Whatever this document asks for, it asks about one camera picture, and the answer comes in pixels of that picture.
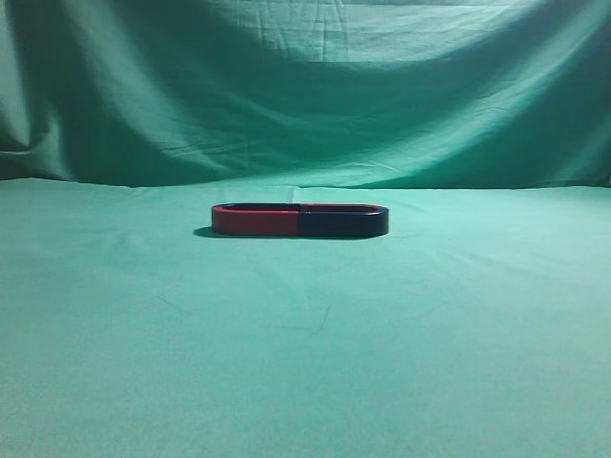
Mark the green cloth backdrop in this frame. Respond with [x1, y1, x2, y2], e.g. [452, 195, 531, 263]
[1, 1, 610, 457]

